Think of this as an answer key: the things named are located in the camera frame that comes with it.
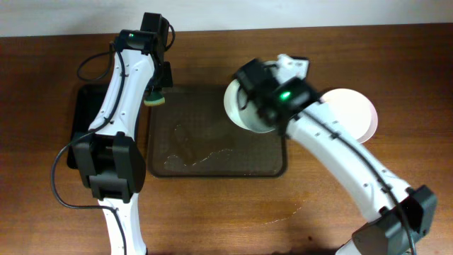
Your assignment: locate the white plate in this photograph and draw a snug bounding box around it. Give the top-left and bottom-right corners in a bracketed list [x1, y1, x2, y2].
[321, 89, 379, 143]
[224, 59, 279, 133]

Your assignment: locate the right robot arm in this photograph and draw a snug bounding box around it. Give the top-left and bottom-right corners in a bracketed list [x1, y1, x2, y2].
[237, 55, 437, 254]

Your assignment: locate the green yellow sponge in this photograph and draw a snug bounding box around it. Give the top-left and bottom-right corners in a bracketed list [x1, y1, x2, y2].
[143, 91, 166, 107]

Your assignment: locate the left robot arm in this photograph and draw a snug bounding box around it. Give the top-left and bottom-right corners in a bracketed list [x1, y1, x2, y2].
[72, 30, 171, 254]

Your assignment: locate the black plastic tray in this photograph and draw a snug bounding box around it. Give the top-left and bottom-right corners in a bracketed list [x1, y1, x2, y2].
[67, 84, 142, 170]

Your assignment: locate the brown translucent tray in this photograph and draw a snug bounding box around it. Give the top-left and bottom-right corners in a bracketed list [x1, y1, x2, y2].
[147, 86, 287, 178]

